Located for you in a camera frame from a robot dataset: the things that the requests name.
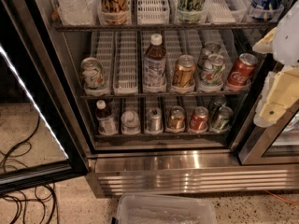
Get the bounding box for red can bottom shelf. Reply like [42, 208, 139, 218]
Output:
[189, 106, 208, 132]

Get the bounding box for red coca-cola can middle shelf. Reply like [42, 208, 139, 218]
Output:
[227, 53, 258, 86]

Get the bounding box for white empty tray middle shelf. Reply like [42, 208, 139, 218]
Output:
[113, 31, 138, 95]

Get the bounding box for stainless steel fridge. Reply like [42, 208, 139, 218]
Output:
[23, 0, 298, 197]

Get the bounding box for rear green can bottom shelf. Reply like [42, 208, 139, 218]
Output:
[208, 95, 227, 118]

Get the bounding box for clear water bottle top shelf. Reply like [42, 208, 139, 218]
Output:
[57, 0, 95, 26]

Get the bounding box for silver can bottom shelf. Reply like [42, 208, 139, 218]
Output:
[147, 107, 162, 132]

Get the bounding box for black floor cables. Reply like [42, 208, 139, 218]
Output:
[0, 114, 60, 224]

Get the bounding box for orange cable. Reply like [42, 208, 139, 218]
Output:
[264, 189, 299, 207]

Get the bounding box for gold can shelf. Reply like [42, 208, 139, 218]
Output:
[167, 105, 185, 130]
[172, 54, 196, 88]

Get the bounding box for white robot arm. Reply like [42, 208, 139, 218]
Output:
[252, 1, 299, 128]

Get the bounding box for white empty tray top shelf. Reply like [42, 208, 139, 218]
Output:
[137, 0, 170, 24]

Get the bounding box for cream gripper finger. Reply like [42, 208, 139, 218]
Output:
[253, 66, 299, 128]
[252, 28, 277, 54]

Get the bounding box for front green can bottom shelf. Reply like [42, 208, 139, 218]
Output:
[211, 106, 233, 132]

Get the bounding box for gold can middle shelf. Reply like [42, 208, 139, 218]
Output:
[172, 54, 196, 88]

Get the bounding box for gold can bottom shelf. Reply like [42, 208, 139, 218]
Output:
[167, 105, 185, 130]

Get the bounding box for clear plastic bin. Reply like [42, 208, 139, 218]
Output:
[111, 193, 217, 224]

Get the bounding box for white empty tray shelf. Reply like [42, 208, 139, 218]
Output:
[137, 0, 170, 24]
[113, 31, 138, 95]

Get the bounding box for orange tall can top shelf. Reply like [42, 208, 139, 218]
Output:
[100, 0, 128, 25]

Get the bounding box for black fridge door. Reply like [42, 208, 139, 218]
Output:
[0, 0, 88, 195]

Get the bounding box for brown tea bottle middle shelf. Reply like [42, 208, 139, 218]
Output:
[143, 34, 166, 93]

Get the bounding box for small tea bottle bottom shelf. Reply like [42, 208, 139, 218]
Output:
[95, 100, 118, 135]

